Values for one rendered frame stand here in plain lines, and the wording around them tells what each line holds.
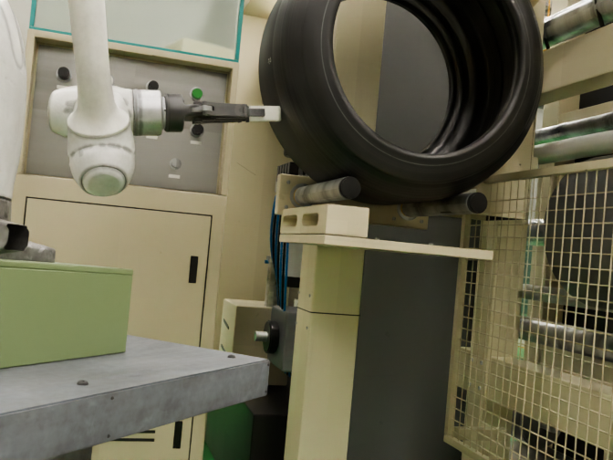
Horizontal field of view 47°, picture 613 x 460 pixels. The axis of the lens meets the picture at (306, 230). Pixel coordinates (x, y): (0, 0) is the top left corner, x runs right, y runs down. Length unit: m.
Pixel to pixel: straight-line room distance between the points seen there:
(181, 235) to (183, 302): 0.18
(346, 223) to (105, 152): 0.47
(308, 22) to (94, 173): 0.50
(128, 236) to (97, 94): 0.76
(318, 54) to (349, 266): 0.60
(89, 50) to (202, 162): 0.84
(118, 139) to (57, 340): 0.60
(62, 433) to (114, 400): 0.05
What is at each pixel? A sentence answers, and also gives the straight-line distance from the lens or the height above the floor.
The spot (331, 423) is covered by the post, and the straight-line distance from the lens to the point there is 1.80.
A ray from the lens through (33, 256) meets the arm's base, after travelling 0.72.
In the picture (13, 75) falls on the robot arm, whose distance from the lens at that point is 0.72.
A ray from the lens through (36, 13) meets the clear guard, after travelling 2.02.
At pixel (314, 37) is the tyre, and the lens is 1.39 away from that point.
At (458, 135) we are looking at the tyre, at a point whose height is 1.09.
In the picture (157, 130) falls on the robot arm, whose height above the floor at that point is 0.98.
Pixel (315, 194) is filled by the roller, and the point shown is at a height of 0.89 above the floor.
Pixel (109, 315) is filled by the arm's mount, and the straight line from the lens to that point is 0.73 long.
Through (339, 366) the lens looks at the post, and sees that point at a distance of 1.78.
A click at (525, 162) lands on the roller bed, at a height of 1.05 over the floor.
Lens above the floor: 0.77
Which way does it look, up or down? 2 degrees up
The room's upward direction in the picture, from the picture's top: 5 degrees clockwise
